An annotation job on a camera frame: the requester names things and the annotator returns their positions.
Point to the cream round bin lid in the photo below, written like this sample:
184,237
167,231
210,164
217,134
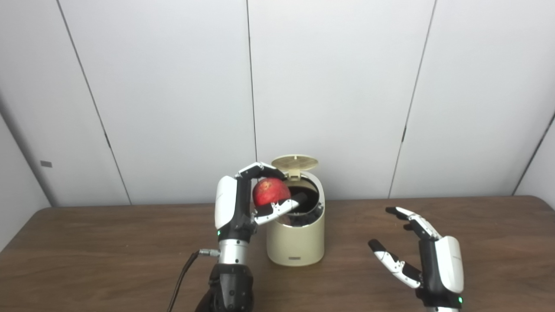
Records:
295,162

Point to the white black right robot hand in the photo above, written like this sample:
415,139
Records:
446,264

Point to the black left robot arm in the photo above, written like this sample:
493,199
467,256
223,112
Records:
232,286

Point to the red apple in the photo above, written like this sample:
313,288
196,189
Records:
269,190

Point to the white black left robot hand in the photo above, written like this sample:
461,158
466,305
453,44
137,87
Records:
226,203

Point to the cream-colored bin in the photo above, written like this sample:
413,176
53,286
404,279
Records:
295,245

